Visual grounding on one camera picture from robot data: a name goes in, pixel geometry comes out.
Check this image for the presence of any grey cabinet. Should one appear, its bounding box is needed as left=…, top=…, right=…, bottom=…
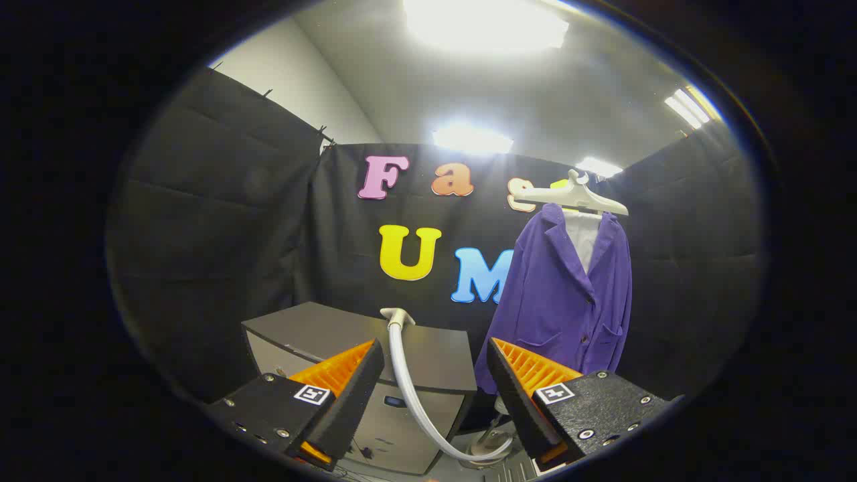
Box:
left=241, top=301, right=477, bottom=476

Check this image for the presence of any white garment steamer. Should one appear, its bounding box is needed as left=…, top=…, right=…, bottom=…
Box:
left=380, top=307, right=516, bottom=469

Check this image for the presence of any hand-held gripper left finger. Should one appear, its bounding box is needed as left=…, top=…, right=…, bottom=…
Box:
left=204, top=338, right=386, bottom=473

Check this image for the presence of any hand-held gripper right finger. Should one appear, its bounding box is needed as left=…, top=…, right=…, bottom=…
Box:
left=487, top=337, right=684, bottom=477

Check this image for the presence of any black backdrop cloth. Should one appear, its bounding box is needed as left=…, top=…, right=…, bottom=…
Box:
left=107, top=67, right=764, bottom=429

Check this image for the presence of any purple jacket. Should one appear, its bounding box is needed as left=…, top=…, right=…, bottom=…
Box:
left=474, top=202, right=633, bottom=396

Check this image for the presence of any white shirt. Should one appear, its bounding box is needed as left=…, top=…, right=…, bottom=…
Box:
left=562, top=209, right=602, bottom=274

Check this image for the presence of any white plastic clothes hanger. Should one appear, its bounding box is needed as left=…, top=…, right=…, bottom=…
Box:
left=514, top=169, right=630, bottom=216

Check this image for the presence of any ceiling light panel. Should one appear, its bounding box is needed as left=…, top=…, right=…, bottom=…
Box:
left=432, top=124, right=515, bottom=156
left=664, top=86, right=712, bottom=131
left=402, top=0, right=570, bottom=54
left=576, top=157, right=623, bottom=179

